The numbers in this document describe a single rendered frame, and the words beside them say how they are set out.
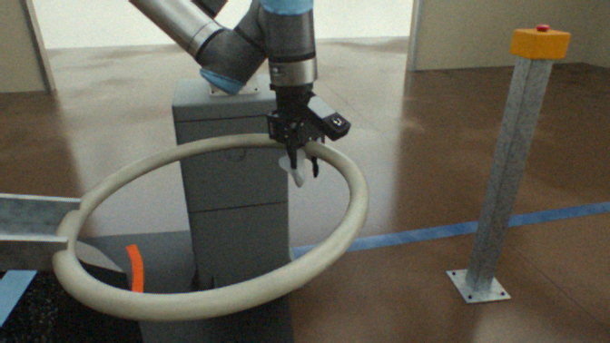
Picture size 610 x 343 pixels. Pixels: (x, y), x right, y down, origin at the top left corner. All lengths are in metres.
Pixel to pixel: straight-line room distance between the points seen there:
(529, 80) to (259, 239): 1.15
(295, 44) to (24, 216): 0.51
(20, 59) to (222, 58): 5.09
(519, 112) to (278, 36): 1.04
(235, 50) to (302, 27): 0.17
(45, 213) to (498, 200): 1.45
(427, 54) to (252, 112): 5.03
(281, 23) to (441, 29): 5.66
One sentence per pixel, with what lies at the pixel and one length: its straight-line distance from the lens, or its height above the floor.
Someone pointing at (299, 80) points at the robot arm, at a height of 1.07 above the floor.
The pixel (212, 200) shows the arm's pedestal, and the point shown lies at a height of 0.47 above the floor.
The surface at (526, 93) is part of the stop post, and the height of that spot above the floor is 0.88.
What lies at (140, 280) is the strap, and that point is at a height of 0.02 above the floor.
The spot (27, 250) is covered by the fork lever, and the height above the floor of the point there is 0.91.
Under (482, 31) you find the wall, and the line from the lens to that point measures 6.69.
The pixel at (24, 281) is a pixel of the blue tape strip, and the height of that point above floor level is 0.77.
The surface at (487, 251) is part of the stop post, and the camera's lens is 1.80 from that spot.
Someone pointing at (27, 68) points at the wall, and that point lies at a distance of 5.83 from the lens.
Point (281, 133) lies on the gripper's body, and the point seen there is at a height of 0.95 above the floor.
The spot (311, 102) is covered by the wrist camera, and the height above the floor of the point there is 1.02.
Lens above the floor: 1.23
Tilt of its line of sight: 26 degrees down
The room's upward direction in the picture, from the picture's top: straight up
